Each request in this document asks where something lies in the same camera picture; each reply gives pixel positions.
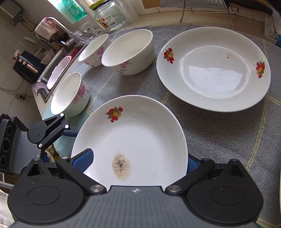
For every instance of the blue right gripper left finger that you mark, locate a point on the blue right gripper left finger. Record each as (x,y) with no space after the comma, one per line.
(83,160)

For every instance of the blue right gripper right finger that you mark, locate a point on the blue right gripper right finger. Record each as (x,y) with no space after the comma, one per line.
(193,163)

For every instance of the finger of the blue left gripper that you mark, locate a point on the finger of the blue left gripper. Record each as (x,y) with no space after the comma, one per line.
(67,132)

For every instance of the white bowl pink flowers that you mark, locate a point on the white bowl pink flowers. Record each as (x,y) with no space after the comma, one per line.
(71,96)
(131,53)
(92,54)

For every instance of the white plate with stain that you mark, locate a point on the white plate with stain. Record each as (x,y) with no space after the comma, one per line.
(136,141)

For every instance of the white plate fruit pattern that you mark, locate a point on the white plate fruit pattern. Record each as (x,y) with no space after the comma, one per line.
(215,69)

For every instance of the steel kitchen sink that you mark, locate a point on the steel kitchen sink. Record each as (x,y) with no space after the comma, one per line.
(73,51)

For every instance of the chrome kitchen faucet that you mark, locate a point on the chrome kitchen faucet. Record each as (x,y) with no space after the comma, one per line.
(72,39)

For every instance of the pink cleaning cloth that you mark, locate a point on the pink cleaning cloth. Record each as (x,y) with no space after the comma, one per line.
(38,86)

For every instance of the grey checked table cloth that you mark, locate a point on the grey checked table cloth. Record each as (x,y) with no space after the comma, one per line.
(251,136)

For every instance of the white red colander basin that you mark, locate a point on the white red colander basin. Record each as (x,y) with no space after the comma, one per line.
(58,71)

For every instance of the black air fryer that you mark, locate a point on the black air fryer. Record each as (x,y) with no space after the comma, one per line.
(28,66)

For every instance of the clear glass mug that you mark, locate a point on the clear glass mug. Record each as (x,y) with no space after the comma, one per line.
(86,33)

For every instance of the striped dish cloth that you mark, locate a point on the striped dish cloth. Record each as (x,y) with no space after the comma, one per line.
(46,29)

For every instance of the green dish soap bottle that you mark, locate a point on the green dish soap bottle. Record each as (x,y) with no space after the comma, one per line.
(74,8)

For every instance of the glass jar green lid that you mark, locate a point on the glass jar green lid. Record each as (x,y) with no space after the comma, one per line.
(108,15)

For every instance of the plastic wrap roll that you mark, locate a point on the plastic wrap roll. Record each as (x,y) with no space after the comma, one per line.
(127,11)

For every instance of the metal rack stand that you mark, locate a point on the metal rack stand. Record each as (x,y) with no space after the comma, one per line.
(203,6)

